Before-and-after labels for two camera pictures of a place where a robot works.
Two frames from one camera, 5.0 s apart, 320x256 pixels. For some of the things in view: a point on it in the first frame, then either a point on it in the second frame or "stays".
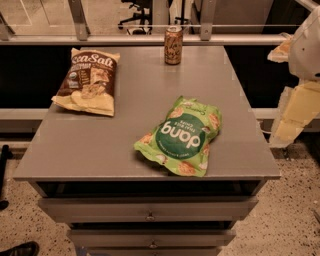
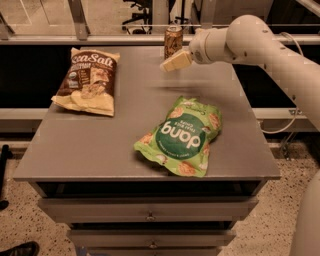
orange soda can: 173,45 stays
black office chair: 140,22 stays
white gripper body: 306,53 → 199,48
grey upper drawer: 207,209 stays
